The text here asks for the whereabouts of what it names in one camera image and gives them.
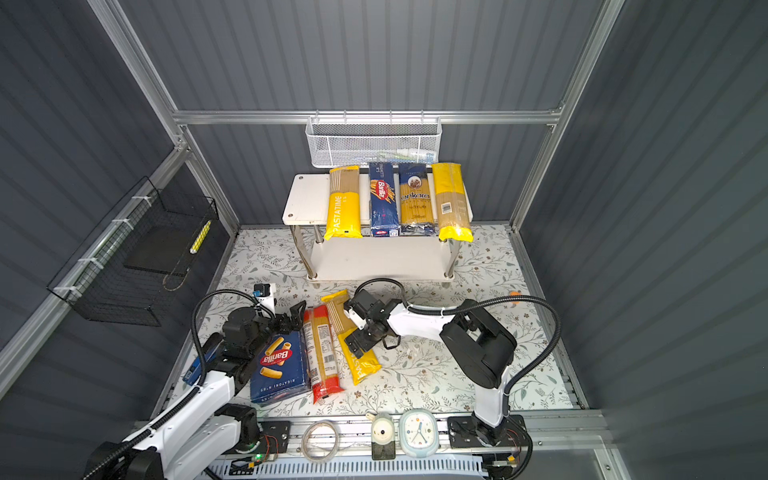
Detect yellow Pastatime spaghetti bag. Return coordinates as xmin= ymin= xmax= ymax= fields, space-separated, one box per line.
xmin=324 ymin=166 xmax=362 ymax=241
xmin=321 ymin=290 xmax=382 ymax=385

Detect blue Barilla spaghetti box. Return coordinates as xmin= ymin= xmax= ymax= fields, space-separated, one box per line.
xmin=369 ymin=162 xmax=400 ymax=238

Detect dark blue spaghetti bag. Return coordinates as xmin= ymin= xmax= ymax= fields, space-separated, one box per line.
xmin=398 ymin=163 xmax=435 ymax=236

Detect yellow spaghetti bag with barcode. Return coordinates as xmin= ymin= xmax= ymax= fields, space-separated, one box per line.
xmin=432 ymin=163 xmax=474 ymax=243

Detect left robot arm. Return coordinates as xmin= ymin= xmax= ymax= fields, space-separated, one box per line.
xmin=83 ymin=289 xmax=307 ymax=479

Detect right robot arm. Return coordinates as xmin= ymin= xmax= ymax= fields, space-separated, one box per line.
xmin=344 ymin=277 xmax=562 ymax=446

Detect white two-tier shelf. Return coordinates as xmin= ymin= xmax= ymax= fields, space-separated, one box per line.
xmin=282 ymin=174 xmax=462 ymax=283

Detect red-ended spaghetti bag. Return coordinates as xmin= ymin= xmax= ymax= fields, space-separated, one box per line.
xmin=303 ymin=305 xmax=344 ymax=403

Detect blue Barilla rigatoni box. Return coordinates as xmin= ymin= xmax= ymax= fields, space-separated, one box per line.
xmin=250 ymin=331 xmax=311 ymax=406

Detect blue stapler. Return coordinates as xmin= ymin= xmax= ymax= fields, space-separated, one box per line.
xmin=182 ymin=357 xmax=202 ymax=386

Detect yellow marker pen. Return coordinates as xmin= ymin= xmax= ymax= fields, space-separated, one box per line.
xmin=189 ymin=220 xmax=212 ymax=255

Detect mint alarm clock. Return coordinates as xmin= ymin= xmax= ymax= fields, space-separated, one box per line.
xmin=398 ymin=409 xmax=439 ymax=458

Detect pens in white basket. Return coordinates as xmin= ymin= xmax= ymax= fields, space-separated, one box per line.
xmin=377 ymin=148 xmax=438 ymax=164

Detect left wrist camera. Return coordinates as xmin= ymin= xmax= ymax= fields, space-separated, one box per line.
xmin=252 ymin=283 xmax=275 ymax=313

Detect black wire basket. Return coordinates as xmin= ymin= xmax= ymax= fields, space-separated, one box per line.
xmin=47 ymin=180 xmax=218 ymax=327

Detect white wire mesh basket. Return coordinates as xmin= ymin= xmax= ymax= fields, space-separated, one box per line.
xmin=305 ymin=117 xmax=443 ymax=170

